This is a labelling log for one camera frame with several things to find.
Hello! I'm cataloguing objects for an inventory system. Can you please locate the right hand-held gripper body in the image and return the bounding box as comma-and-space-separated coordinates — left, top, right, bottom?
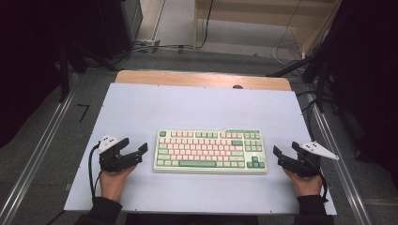
277, 141, 340, 179

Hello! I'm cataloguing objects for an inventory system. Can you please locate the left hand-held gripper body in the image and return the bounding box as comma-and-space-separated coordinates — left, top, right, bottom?
98, 134, 144, 173

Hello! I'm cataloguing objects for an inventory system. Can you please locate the green and pink keyboard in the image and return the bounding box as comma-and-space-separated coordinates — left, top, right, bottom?
153, 127, 268, 174

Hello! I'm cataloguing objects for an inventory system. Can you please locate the person's right hand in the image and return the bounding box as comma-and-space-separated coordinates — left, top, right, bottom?
283, 168, 324, 198

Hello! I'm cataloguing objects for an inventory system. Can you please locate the person's left hand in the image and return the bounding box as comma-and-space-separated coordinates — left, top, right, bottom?
99, 164, 138, 203

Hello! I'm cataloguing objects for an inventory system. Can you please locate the white table cover board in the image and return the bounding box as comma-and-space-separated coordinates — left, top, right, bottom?
63, 82, 338, 217

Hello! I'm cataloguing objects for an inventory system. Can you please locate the black tripod stand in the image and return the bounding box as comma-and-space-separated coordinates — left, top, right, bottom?
266, 55, 343, 114

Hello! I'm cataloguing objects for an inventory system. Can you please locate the black metal stand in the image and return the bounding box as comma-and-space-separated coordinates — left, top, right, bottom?
57, 42, 117, 103

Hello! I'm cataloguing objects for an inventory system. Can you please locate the black cabinet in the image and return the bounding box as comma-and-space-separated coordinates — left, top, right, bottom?
96, 0, 145, 61

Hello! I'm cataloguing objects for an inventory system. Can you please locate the light wooden shelf unit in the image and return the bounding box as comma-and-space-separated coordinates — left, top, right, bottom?
191, 0, 343, 59

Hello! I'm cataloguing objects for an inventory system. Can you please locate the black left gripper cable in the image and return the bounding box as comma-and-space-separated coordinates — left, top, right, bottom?
87, 142, 105, 202

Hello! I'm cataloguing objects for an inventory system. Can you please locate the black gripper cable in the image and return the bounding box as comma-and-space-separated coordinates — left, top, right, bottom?
318, 168, 329, 203
87, 142, 105, 202

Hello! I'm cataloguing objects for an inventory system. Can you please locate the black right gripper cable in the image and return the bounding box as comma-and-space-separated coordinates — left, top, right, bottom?
318, 168, 329, 203

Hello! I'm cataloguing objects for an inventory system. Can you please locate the aluminium floor rail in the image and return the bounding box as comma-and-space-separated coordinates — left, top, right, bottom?
0, 90, 77, 225
304, 93, 374, 225

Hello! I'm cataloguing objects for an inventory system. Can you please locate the white looped cable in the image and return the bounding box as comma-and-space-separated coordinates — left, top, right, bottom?
271, 0, 307, 68

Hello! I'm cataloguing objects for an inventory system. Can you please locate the black floor cable bundle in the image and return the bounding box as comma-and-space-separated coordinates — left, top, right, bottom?
112, 42, 195, 59

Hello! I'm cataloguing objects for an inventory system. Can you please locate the black hanging cable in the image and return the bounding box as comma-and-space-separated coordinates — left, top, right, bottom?
195, 0, 216, 50

